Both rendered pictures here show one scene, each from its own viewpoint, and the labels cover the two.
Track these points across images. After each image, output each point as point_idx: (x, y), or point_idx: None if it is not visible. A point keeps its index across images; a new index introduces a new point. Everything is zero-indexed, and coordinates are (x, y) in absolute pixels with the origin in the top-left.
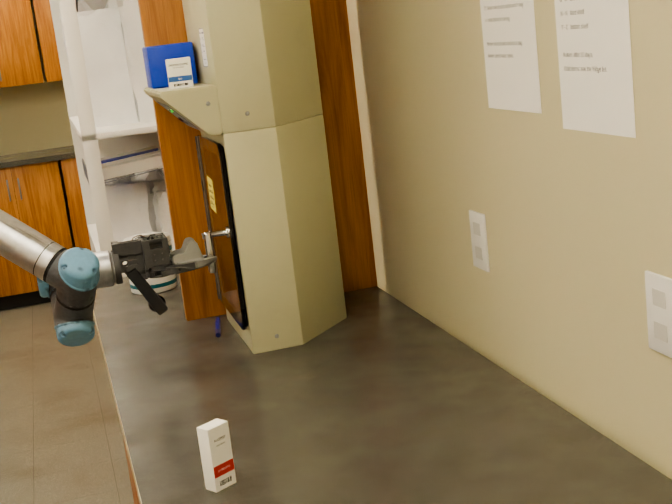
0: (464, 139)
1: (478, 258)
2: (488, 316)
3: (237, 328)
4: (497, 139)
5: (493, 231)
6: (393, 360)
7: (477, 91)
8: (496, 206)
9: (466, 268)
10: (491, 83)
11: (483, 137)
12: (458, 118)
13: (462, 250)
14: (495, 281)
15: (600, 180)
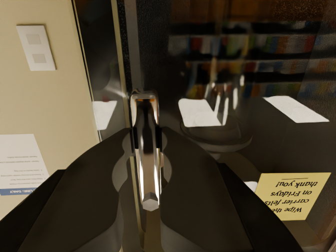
0: (68, 114)
1: (33, 34)
2: None
3: None
4: (19, 118)
5: (16, 60)
6: None
7: (50, 140)
8: (14, 78)
9: (63, 17)
10: (31, 145)
11: (39, 117)
12: (78, 124)
13: (72, 33)
14: (6, 19)
15: None
